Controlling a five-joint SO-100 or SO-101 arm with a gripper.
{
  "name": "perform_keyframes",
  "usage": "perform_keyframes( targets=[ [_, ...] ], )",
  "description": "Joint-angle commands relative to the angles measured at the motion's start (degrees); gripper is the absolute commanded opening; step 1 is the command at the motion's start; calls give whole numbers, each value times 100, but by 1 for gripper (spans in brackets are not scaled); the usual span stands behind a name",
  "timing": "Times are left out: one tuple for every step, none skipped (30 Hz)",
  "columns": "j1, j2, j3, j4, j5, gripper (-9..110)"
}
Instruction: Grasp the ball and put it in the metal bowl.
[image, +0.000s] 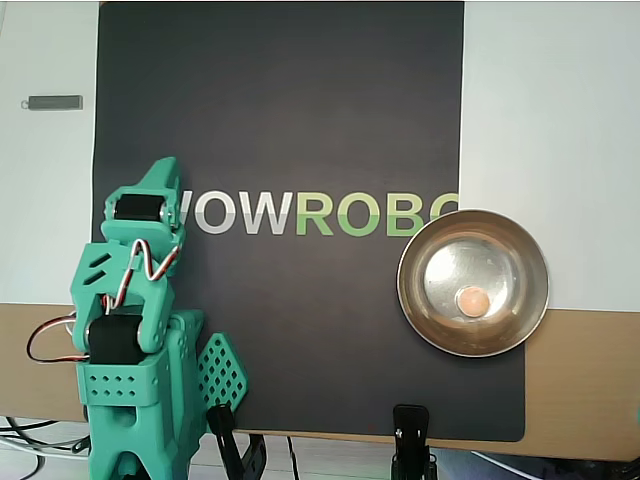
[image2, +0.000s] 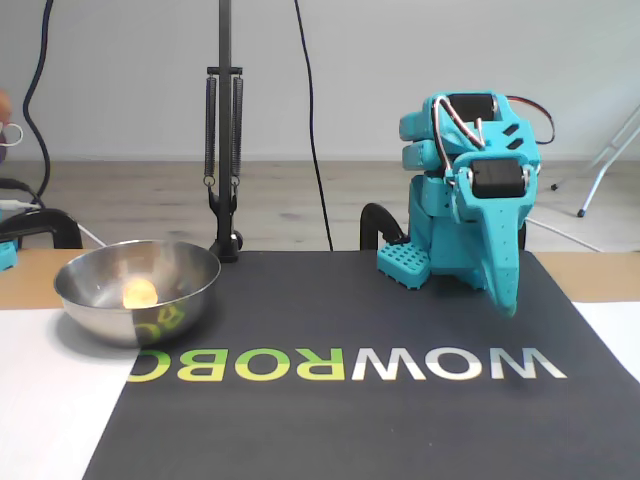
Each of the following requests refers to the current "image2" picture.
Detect teal gripper with motor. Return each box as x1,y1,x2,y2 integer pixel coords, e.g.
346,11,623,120
443,151,543,319

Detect orange ball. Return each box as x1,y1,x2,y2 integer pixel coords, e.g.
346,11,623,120
122,278,159,309

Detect metal bowl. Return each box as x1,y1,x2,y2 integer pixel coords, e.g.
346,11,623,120
53,239,222,350

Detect white metal stand legs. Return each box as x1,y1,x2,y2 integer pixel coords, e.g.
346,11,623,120
549,102,640,219

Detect white paper sheet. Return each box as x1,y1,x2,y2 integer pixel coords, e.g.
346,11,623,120
0,305,142,480
571,299,640,389

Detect black mat with WOWROBO print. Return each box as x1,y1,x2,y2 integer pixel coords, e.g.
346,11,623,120
82,249,640,480

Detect black metal coil spring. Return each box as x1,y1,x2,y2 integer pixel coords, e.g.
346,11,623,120
230,74,246,188
203,74,218,188

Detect black clamp right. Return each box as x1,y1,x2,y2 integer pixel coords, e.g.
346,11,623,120
202,0,246,265

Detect teal printed robot part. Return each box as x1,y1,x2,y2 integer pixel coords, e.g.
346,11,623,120
0,238,20,272

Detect partly visible person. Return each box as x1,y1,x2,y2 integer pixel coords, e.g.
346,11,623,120
0,88,25,162

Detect red white black servo cable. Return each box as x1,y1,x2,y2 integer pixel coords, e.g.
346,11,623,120
432,94,489,169
507,94,557,147

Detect thin black hanging cable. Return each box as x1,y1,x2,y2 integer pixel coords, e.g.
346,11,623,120
293,0,335,251

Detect thick black hanging cable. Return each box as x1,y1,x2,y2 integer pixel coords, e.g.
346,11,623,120
22,0,54,201

